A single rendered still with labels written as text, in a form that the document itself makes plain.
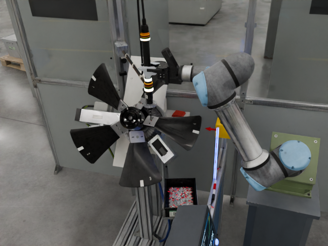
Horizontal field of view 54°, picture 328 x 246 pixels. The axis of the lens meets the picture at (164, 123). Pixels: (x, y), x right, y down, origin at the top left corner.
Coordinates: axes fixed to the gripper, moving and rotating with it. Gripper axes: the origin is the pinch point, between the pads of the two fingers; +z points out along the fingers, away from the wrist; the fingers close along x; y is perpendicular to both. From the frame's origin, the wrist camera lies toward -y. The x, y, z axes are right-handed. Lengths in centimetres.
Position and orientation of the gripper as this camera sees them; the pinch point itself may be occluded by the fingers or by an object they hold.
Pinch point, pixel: (141, 65)
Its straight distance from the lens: 156.2
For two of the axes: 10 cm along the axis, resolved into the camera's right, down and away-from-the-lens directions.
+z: -9.6, -1.2, 2.5
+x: 2.8, -5.3, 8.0
